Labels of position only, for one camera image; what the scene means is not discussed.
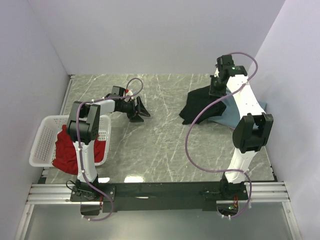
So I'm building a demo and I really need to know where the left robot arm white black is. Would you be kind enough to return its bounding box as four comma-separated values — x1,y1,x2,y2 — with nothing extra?
66,86,151,201

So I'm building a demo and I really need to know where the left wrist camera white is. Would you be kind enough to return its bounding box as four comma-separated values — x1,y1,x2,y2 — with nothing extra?
124,89,134,102

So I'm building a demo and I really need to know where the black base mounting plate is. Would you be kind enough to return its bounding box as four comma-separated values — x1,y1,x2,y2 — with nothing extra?
69,181,250,216

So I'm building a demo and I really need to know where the white plastic laundry basket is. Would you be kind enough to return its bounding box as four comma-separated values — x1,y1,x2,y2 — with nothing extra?
29,115,112,168

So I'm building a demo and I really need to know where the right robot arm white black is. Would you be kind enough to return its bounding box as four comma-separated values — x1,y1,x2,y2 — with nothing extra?
209,54,274,200

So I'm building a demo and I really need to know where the folded blue t shirt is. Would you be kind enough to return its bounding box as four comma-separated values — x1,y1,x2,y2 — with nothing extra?
208,96,267,130

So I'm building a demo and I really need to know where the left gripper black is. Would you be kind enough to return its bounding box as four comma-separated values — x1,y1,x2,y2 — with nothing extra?
118,96,151,123

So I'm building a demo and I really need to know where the aluminium rail frame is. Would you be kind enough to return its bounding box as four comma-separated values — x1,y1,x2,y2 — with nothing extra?
15,182,302,240

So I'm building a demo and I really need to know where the black t shirt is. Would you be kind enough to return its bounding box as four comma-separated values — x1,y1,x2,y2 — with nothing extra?
179,85,227,125

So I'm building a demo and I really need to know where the red t shirt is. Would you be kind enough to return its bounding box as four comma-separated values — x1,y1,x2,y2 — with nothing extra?
52,124,106,175

